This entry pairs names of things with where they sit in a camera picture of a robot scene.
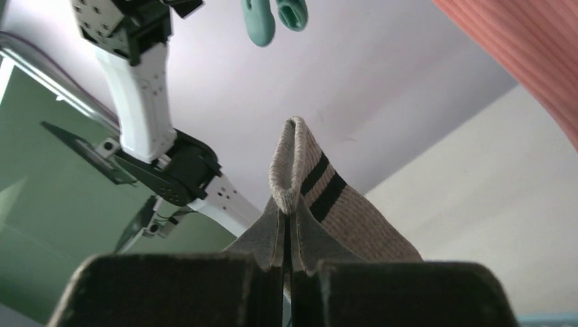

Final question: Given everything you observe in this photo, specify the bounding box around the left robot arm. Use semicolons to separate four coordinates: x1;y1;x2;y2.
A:
44;1;260;253

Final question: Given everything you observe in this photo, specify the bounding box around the teal clothes peg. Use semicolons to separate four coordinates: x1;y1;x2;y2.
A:
241;0;309;48

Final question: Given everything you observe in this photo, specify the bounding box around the grey beige striped sock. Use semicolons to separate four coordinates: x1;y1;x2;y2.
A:
269;116;423;264

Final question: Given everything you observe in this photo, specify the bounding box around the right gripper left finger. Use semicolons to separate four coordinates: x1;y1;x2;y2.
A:
47;193;288;327

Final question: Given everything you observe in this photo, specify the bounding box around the mustard striped sock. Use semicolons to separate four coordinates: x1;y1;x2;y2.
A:
435;0;577;146

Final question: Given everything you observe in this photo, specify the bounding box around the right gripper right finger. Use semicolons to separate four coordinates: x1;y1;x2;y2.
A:
288;193;520;327

